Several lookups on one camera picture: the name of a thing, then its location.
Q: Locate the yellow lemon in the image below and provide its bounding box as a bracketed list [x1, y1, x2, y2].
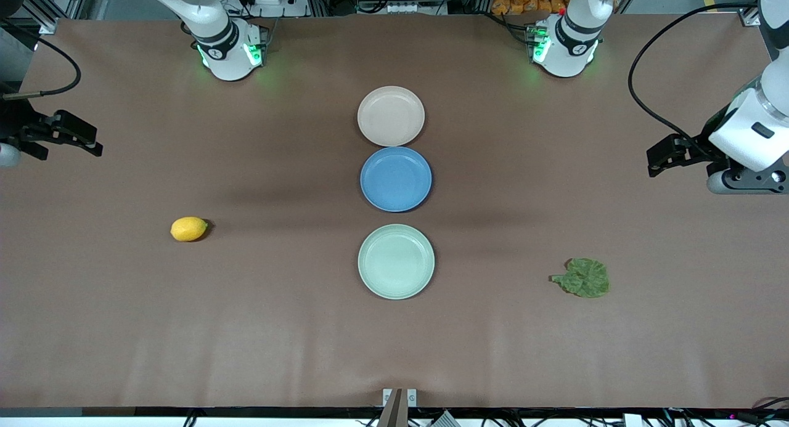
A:
[170, 217, 209, 242]

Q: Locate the blue round plate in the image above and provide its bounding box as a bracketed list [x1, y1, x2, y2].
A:
[360, 146, 433, 213]

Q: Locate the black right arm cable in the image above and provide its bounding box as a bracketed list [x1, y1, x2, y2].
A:
[0, 20, 82, 101]

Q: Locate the pale green round plate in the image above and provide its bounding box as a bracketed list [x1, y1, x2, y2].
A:
[358, 224, 436, 301]

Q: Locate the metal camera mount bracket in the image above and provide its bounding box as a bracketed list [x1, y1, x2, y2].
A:
[377, 388, 418, 427]

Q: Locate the beige round plate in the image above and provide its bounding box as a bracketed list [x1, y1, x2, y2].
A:
[358, 86, 426, 147]

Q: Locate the green lettuce leaf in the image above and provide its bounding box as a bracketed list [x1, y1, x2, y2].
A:
[550, 258, 610, 299]

